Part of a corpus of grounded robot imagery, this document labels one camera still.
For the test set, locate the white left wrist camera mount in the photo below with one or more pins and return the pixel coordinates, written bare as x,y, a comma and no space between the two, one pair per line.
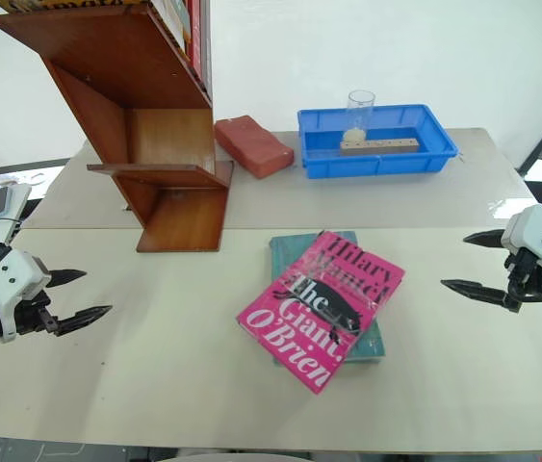
10,281

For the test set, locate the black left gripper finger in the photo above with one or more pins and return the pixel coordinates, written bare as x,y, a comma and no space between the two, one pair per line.
66,276
83,317

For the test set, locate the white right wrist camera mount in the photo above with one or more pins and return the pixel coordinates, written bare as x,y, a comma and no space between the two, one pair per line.
540,236

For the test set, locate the clear glass cup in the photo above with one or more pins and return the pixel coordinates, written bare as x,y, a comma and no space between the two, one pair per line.
360,113

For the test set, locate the pink Giant O'Brien book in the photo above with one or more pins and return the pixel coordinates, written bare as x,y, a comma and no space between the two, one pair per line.
318,308

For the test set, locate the wooden block with holes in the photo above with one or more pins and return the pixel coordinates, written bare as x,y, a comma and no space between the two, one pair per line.
381,146

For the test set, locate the red brick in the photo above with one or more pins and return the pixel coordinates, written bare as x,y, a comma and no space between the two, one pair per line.
251,144

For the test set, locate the red standing book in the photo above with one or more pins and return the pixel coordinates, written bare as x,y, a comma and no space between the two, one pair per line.
195,33

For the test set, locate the teal hardcover book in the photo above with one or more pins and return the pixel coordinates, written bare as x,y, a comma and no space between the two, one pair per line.
369,346

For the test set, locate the brown wooden bookshelf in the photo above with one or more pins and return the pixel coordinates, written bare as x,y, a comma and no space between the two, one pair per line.
121,62

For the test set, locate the white crumpled lump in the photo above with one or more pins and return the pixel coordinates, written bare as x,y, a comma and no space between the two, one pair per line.
354,135

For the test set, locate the white standing book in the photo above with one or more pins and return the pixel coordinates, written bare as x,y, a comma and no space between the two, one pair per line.
172,19

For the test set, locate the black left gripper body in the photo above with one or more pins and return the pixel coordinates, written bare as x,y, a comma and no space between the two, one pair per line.
30,315

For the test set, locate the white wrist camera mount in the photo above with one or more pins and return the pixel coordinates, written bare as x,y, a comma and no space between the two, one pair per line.
540,236
10,281

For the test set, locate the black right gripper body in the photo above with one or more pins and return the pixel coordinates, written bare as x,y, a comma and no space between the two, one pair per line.
525,269

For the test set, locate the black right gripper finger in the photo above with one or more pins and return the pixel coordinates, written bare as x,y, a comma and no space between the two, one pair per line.
484,238
482,291

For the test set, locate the blue plastic bin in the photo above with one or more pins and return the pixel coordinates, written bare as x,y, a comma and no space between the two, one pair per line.
376,163

